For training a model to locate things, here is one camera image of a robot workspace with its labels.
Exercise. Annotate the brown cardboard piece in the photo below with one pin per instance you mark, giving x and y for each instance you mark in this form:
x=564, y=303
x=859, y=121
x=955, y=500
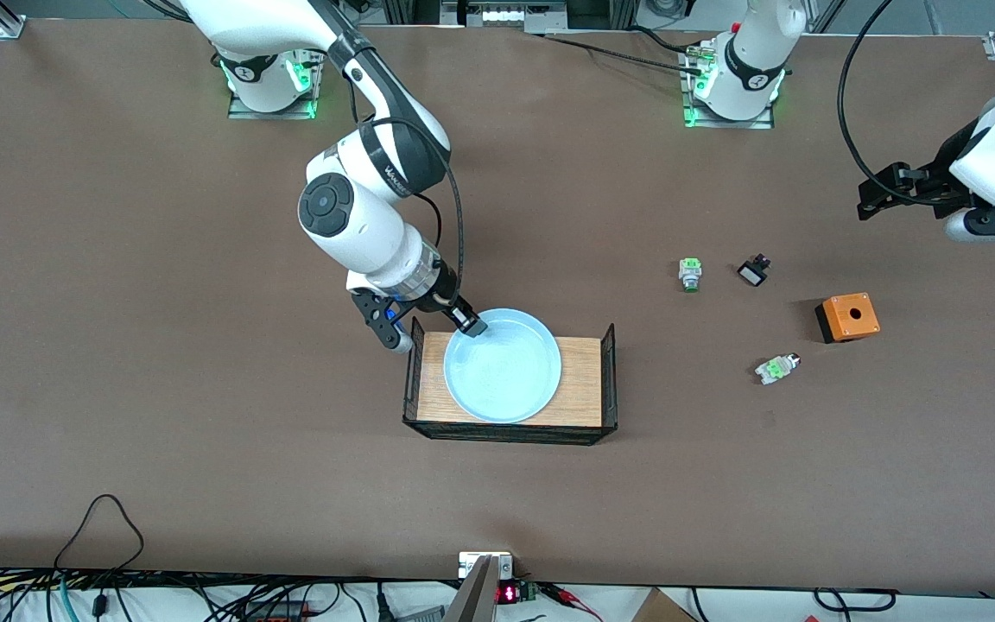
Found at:
x=662, y=609

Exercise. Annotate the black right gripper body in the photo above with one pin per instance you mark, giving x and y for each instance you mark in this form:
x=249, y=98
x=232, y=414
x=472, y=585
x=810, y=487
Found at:
x=444, y=296

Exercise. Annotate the light blue round plate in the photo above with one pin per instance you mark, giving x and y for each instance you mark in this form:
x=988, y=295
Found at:
x=506, y=371

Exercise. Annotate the black square white-faced button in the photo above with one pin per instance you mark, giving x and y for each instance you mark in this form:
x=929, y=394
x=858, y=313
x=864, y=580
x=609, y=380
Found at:
x=752, y=276

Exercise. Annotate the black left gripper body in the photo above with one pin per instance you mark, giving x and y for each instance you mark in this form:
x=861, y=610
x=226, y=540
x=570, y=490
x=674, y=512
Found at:
x=932, y=185

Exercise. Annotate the silver camera mount bracket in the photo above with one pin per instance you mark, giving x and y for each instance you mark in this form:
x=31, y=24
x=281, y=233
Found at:
x=472, y=561

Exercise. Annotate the green push button switch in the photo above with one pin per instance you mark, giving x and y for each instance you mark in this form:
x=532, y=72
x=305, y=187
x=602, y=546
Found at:
x=690, y=272

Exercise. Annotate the red digit display module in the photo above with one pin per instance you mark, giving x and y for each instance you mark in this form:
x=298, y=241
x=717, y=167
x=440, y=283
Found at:
x=508, y=593

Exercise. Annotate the green and white switch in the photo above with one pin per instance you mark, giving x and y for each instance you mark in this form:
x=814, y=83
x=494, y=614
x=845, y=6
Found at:
x=774, y=371

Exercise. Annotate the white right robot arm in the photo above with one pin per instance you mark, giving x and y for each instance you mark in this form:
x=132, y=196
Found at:
x=359, y=233

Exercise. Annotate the white lit device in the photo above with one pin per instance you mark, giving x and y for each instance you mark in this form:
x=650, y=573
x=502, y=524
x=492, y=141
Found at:
x=506, y=15

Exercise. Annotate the orange button enclosure box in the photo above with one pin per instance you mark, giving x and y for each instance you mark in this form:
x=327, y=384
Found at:
x=852, y=318

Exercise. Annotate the aluminium camera mount bar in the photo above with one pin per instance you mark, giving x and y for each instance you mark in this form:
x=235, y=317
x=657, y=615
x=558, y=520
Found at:
x=473, y=600

